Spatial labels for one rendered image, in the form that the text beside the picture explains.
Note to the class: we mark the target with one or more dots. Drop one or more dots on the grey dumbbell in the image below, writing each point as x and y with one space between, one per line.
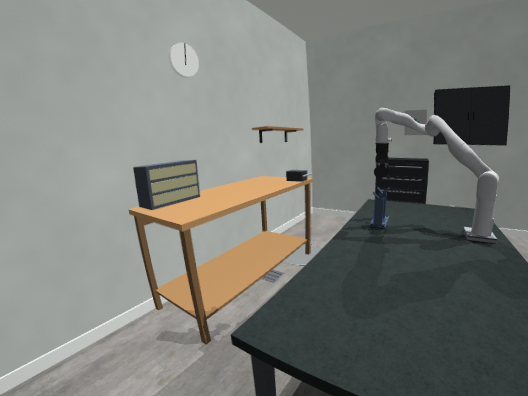
380 171

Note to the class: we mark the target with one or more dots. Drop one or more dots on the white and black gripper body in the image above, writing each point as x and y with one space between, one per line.
382 148

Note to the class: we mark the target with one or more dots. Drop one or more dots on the blue metal base plate with bolts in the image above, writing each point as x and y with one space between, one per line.
378 210

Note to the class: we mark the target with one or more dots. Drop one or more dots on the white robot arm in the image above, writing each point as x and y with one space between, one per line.
487 182

